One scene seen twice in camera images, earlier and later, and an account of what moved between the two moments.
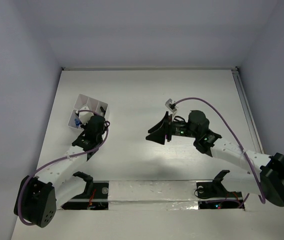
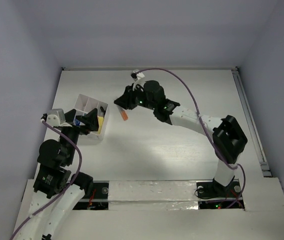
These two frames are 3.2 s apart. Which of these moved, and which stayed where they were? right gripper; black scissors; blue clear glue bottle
Moved: right gripper
Stayed: blue clear glue bottle; black scissors
